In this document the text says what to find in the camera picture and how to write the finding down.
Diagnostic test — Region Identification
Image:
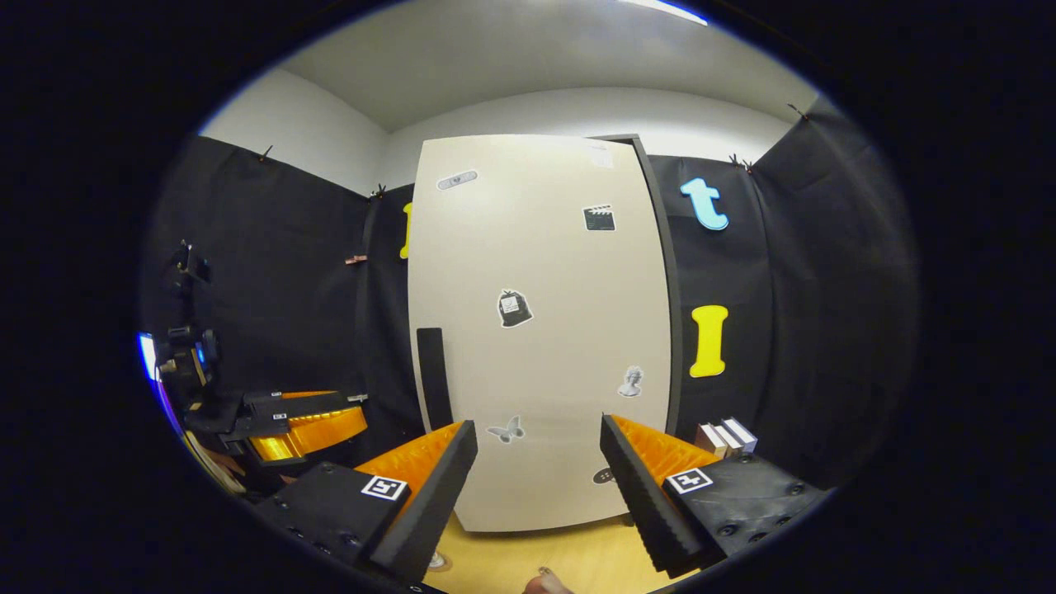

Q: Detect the black backdrop cloth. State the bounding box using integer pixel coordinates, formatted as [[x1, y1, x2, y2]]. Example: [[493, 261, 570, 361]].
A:
[[140, 97, 921, 496]]

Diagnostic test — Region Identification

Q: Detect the grey cabinet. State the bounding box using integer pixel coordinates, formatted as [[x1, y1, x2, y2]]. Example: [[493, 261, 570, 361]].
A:
[[594, 134, 684, 438]]

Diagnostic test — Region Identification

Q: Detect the long ceiling light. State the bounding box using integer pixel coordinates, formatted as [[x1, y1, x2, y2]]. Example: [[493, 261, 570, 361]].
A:
[[619, 0, 710, 26]]

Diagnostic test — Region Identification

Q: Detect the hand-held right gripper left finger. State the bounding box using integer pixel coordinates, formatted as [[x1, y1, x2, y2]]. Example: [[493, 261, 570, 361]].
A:
[[252, 419, 479, 585]]

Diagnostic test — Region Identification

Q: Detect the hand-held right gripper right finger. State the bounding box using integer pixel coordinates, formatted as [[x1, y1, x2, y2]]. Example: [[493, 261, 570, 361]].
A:
[[600, 412, 830, 578]]

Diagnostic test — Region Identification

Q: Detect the beige cabinet door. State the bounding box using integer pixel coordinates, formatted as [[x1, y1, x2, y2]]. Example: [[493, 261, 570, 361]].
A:
[[407, 134, 673, 533]]

